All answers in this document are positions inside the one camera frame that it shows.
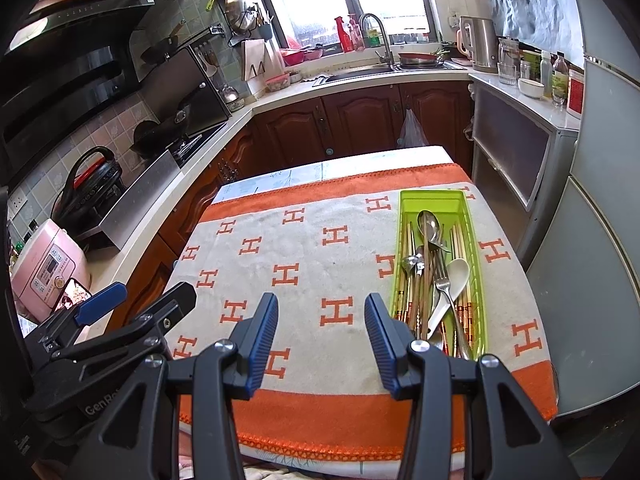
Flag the hanging plastic bag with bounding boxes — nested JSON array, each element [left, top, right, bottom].
[[396, 107, 430, 150]]

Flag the dark wooden base cabinets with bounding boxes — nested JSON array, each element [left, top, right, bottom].
[[107, 82, 473, 331]]

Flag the red pan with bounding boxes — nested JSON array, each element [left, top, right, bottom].
[[397, 51, 446, 68]]

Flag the orange and beige printed blanket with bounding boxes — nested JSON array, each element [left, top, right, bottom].
[[165, 162, 558, 466]]

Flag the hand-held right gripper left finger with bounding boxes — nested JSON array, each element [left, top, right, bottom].
[[65, 292, 280, 480]]

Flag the large steel spoon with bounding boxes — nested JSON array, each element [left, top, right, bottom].
[[417, 210, 443, 341]]

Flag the white bowl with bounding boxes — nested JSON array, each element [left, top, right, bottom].
[[517, 77, 546, 99]]

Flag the grey refrigerator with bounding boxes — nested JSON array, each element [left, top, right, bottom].
[[515, 0, 640, 418]]

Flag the steel stove guard panel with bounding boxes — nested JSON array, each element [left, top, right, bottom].
[[75, 150, 182, 251]]

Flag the small spoon with gold handle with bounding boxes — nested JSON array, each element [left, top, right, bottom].
[[400, 255, 423, 331]]

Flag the white ceramic spoon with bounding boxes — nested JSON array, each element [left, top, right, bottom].
[[426, 257, 471, 340]]

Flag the green plastic utensil tray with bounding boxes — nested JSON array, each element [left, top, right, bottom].
[[389, 189, 490, 361]]

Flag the red label jar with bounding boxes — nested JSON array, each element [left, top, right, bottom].
[[567, 64, 586, 120]]

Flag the gas stove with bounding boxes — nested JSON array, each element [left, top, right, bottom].
[[130, 125, 231, 168]]

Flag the red spray bottle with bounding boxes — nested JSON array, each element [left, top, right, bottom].
[[335, 16, 355, 53]]

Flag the black microwave oven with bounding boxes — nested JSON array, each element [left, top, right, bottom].
[[132, 47, 231, 136]]

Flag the steel fork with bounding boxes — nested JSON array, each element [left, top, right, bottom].
[[434, 260, 458, 356]]

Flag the bundle of chopsticks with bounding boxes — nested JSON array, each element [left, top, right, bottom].
[[395, 222, 476, 358]]

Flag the black frying pan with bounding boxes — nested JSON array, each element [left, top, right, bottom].
[[140, 20, 186, 63]]

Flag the pink rice cooker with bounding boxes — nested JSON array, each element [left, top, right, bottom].
[[10, 218, 92, 323]]

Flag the steel faucet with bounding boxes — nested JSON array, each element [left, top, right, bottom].
[[359, 12, 396, 66]]

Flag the smartphone with lit screen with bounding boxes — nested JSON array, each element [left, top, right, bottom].
[[60, 277, 93, 311]]

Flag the glass jug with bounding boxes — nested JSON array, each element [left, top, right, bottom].
[[497, 37, 521, 86]]

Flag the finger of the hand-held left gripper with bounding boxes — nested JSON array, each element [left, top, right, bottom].
[[50, 281, 197, 362], [37, 281, 129, 356]]

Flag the white cap bottle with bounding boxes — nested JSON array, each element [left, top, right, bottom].
[[540, 51, 555, 98]]

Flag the red basin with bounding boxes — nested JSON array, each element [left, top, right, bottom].
[[279, 47, 326, 66]]

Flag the grey cabinet with frosted doors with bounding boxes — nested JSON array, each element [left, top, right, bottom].
[[470, 72, 581, 213]]

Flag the crinkled plastic wall sheet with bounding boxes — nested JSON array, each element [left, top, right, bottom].
[[492, 0, 576, 53]]

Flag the hanging steel pan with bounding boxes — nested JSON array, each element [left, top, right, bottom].
[[223, 0, 258, 33]]

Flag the black wok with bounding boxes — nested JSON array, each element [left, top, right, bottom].
[[129, 90, 196, 158]]

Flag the white kitchen countertop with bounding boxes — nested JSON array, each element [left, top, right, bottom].
[[75, 62, 581, 341]]

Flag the black pressure cooker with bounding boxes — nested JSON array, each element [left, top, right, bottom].
[[51, 146, 125, 226]]

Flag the steel sink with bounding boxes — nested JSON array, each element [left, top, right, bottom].
[[312, 60, 468, 86]]

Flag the clear bottle with label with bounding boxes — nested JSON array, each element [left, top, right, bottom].
[[551, 52, 571, 107]]

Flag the hanging kitchen ladles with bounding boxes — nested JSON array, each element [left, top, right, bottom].
[[192, 25, 223, 78]]

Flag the steel electric kettle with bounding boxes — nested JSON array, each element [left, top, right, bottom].
[[457, 16, 498, 73]]

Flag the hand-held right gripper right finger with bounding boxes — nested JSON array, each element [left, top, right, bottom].
[[364, 293, 568, 480]]

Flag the black range hood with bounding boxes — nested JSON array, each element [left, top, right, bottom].
[[0, 0, 186, 171]]

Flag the pale cutting boards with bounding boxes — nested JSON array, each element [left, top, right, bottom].
[[241, 39, 283, 81]]

